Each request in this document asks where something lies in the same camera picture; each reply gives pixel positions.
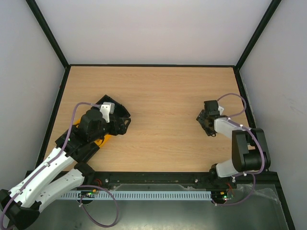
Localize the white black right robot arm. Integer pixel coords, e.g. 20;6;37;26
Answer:
196;100;271;188

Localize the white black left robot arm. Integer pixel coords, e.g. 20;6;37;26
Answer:
0;104;131;230

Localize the black far sorting bin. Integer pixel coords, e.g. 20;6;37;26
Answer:
97;95;130;118

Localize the black sorting bin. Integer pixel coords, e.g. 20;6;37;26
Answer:
63;127;99;163
97;95;130;118

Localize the yellow middle sorting bin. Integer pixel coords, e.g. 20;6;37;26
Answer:
73;119;111;147

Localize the black near sorting bin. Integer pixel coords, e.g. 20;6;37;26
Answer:
63;127;99;163

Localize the left controller circuit board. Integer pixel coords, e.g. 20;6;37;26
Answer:
78;189;99;198

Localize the controller circuit board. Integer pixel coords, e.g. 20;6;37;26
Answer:
212;191;234;200
78;189;99;198

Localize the right controller circuit board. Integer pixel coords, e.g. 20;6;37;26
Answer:
212;191;234;200

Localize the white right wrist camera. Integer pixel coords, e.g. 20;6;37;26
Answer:
218;106;224;115

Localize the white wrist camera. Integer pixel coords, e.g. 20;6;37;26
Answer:
218;106;224;115
99;102;115;123

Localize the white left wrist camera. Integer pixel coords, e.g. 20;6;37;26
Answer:
99;102;115;123

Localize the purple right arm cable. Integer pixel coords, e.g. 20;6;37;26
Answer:
212;92;266;207

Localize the light blue slotted cable duct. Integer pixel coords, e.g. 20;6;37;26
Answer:
59;190;212;201

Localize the black cage frame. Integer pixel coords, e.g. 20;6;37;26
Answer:
4;0;296;230

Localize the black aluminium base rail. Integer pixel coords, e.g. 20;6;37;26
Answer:
25;170;279;191

